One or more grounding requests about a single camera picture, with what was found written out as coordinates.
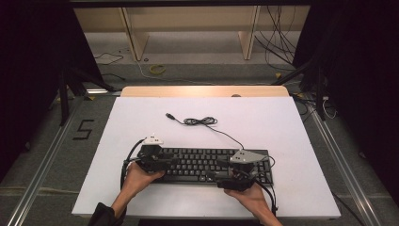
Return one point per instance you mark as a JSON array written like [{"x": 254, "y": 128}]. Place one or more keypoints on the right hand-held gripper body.
[{"x": 244, "y": 156}]

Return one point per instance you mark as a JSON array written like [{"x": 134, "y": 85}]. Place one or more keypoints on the person's black sleeve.
[{"x": 103, "y": 216}]

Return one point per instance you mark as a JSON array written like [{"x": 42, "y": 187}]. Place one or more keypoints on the small dark round object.
[{"x": 236, "y": 95}]

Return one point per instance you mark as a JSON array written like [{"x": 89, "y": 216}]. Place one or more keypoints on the black tripod stand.
[
  {"x": 64, "y": 103},
  {"x": 320, "y": 94}
]

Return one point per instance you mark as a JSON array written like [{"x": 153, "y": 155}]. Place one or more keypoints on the dark curtain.
[
  {"x": 31, "y": 78},
  {"x": 360, "y": 78}
]

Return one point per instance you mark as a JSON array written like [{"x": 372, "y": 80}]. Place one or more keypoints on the yellow tape roll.
[{"x": 156, "y": 69}]

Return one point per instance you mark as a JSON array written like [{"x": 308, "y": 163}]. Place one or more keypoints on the person's right hand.
[{"x": 252, "y": 201}]

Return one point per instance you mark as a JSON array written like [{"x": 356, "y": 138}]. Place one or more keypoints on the wooden shelf unit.
[{"x": 188, "y": 19}]

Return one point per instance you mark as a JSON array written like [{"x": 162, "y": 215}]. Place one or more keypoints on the metal floor rail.
[
  {"x": 342, "y": 166},
  {"x": 40, "y": 169}
]

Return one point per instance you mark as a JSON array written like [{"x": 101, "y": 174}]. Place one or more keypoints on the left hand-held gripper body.
[{"x": 153, "y": 141}]

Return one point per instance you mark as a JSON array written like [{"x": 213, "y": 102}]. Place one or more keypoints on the person's left hand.
[{"x": 136, "y": 182}]

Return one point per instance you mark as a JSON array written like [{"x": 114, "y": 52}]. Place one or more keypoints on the white board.
[{"x": 251, "y": 125}]

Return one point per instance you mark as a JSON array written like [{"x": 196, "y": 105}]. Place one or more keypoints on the wooden table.
[{"x": 188, "y": 91}]

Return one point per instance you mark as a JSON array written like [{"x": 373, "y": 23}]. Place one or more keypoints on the black keyboard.
[{"x": 194, "y": 160}]

